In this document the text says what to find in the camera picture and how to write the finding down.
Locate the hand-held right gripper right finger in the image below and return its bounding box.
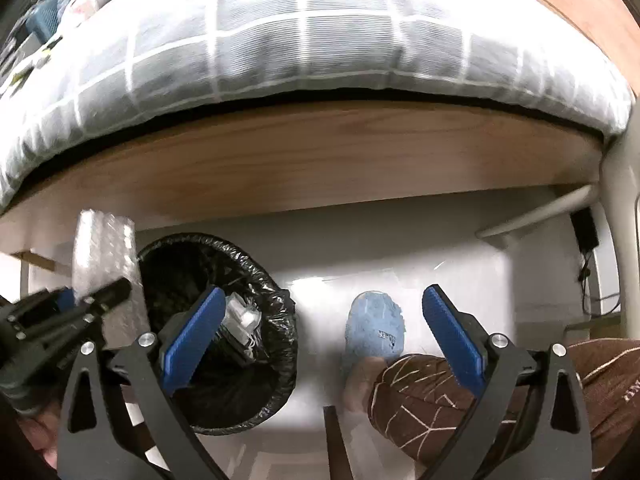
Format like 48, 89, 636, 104
421, 284, 593, 480

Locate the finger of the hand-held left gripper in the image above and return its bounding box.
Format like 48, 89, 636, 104
30, 278, 133, 356
0, 287, 76, 333

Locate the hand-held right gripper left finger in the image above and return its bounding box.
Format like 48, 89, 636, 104
56, 286, 231, 480

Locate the clear bubble wrap sheet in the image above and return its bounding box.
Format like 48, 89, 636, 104
71, 208, 148, 356

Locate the black bag lined bin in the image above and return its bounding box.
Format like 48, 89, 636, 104
135, 232, 299, 436

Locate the person's left hand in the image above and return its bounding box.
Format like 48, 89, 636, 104
19, 404, 61, 469

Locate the person's brown pajama leg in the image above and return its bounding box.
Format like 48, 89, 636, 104
367, 338, 640, 480

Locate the blue slipper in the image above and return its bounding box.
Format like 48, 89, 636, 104
341, 290, 407, 376

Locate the person's bare foot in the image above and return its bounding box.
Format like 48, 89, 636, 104
344, 357, 396, 413

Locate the black power adapter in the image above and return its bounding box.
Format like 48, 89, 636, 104
570, 207, 599, 252

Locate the teal plastic crate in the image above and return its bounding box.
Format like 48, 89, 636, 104
26, 1, 66, 42

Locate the grey checked bed mattress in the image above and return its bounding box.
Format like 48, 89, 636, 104
0, 0, 636, 211

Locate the black cable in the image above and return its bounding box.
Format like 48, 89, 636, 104
577, 249, 623, 317

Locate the white support frame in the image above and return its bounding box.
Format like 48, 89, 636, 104
475, 130, 640, 343

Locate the wooden bed frame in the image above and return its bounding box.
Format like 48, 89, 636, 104
0, 0, 640, 272

